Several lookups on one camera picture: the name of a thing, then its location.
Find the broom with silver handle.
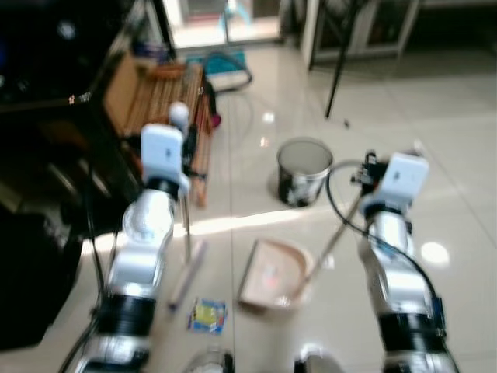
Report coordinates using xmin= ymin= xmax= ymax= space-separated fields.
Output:
xmin=167 ymin=101 xmax=210 ymax=310

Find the pale pink plastic dustpan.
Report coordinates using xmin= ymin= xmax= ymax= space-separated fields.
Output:
xmin=237 ymin=140 xmax=426 ymax=310

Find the teal shaggy floor mat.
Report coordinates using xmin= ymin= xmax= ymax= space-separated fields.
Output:
xmin=186 ymin=48 xmax=249 ymax=75

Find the black vacuum cleaner magenta wheel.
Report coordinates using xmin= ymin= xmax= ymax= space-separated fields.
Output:
xmin=203 ymin=78 xmax=223 ymax=130

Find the black mesh waste bin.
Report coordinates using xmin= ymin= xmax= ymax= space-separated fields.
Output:
xmin=277 ymin=138 xmax=335 ymax=208

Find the wooden slatted rack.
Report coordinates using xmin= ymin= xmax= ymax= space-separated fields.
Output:
xmin=103 ymin=51 xmax=218 ymax=209

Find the black folding table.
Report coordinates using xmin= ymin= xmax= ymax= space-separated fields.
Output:
xmin=325 ymin=0 xmax=366 ymax=119

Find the white glass door cabinet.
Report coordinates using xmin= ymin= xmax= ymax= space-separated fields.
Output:
xmin=299 ymin=0 xmax=424 ymax=67

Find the black counter unit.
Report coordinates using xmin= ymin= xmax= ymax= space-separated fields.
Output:
xmin=0 ymin=0 xmax=148 ymax=234

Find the blue yellow snack packet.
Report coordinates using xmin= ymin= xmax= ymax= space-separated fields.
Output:
xmin=188 ymin=298 xmax=228 ymax=335

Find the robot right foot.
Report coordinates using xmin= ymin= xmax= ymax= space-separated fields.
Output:
xmin=294 ymin=346 xmax=346 ymax=373

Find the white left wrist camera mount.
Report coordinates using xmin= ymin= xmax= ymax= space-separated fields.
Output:
xmin=141 ymin=124 xmax=187 ymax=191

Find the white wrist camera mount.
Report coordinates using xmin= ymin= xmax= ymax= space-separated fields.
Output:
xmin=381 ymin=153 xmax=429 ymax=207
xmin=141 ymin=124 xmax=187 ymax=191

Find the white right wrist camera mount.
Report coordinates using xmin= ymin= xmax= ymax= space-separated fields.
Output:
xmin=381 ymin=153 xmax=429 ymax=207

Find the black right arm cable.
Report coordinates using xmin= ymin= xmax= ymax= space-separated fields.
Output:
xmin=325 ymin=159 xmax=445 ymax=327

